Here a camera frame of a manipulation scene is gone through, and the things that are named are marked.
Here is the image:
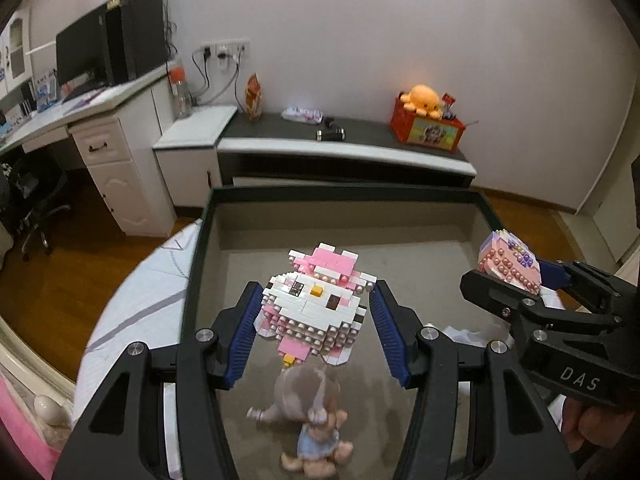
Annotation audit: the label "black white TV cabinet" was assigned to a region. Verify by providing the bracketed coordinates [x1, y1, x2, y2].
[217, 112, 478, 191]

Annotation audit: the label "black office chair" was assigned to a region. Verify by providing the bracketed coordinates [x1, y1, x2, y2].
[0, 160, 73, 256]

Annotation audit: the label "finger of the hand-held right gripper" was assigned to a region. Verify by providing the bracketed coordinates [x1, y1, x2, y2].
[537, 260, 640, 316]
[460, 269, 623, 341]

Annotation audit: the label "white hutch cupboard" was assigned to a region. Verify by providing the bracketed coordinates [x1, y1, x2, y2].
[0, 7, 33, 96]

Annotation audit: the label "pink brick donut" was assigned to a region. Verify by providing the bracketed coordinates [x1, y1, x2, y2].
[476, 230, 543, 295]

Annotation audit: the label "clear plastic packet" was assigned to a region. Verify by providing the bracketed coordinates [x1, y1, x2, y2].
[281, 106, 325, 123]

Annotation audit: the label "orange snack bag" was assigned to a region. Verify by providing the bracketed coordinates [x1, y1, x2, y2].
[244, 72, 264, 121]

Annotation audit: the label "plush doll blue dress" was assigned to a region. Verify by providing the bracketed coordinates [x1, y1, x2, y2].
[246, 364, 355, 477]

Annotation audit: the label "white bed footboard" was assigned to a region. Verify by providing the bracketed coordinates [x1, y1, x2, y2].
[0, 310, 76, 441]

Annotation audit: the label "orange octopus plush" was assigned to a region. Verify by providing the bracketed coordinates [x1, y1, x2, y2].
[400, 84, 446, 120]

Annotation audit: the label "dark green shallow tray box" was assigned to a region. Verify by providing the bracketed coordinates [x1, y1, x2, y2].
[181, 185, 568, 480]

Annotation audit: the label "clear bottle red lid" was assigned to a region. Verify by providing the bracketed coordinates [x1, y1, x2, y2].
[169, 66, 193, 120]

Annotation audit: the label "pink blanket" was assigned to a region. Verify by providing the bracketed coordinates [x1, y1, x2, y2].
[0, 370, 56, 480]

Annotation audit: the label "white low side cabinet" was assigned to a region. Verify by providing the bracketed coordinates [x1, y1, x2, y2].
[152, 105, 238, 211]

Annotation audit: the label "black computer monitor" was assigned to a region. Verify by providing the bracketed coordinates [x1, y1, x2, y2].
[55, 7, 108, 93]

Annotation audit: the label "black power cable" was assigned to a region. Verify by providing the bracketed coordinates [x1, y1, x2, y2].
[192, 50, 213, 106]
[232, 55, 248, 111]

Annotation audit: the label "black computer tower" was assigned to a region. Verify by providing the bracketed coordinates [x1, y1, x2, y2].
[105, 0, 171, 86]

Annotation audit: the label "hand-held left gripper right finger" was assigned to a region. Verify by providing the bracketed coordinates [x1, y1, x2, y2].
[369, 279, 576, 480]

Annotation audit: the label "white wall socket strip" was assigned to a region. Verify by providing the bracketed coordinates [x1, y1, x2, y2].
[201, 37, 251, 58]

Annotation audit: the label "white desk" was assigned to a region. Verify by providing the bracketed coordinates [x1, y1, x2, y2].
[0, 60, 181, 238]

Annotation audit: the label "red storage box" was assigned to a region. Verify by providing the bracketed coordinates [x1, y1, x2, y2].
[390, 95, 468, 153]

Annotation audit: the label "pink white brick cat figure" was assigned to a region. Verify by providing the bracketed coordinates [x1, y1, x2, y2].
[254, 242, 377, 367]

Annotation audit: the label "person's right hand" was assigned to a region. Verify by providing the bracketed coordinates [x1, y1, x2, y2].
[561, 396, 640, 461]

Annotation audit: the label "papers on desk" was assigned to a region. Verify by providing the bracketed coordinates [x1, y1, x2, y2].
[62, 87, 121, 111]

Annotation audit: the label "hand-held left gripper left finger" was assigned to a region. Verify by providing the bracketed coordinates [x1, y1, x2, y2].
[52, 280, 266, 480]

